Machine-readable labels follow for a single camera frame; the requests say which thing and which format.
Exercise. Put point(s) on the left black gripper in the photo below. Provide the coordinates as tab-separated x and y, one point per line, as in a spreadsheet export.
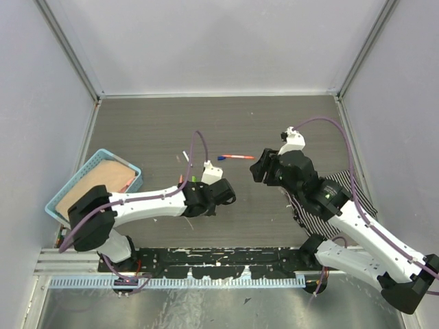
212	211

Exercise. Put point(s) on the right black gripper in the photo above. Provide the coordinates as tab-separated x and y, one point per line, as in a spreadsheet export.
269	158

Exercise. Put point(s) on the white marker blue end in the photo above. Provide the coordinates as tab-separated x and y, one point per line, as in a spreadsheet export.
185	154

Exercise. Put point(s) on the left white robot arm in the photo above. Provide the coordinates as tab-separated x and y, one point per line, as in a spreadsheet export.
94	217

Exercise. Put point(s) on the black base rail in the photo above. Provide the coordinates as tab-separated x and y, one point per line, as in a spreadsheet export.
219	263

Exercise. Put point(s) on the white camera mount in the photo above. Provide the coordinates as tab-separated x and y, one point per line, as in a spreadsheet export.
293	141
211	174

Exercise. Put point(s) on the striped black white cloth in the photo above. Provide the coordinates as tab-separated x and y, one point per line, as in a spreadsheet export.
312	211

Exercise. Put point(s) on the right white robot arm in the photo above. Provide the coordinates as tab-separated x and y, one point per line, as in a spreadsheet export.
401	274

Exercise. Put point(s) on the orange white marker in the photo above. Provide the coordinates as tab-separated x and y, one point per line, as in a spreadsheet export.
239	157

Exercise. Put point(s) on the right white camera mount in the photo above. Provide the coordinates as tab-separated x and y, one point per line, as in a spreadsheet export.
293	141

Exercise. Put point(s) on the light blue plastic basket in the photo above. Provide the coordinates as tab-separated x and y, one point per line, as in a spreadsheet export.
95	159

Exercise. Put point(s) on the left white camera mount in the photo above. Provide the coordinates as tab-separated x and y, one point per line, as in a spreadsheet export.
211	174

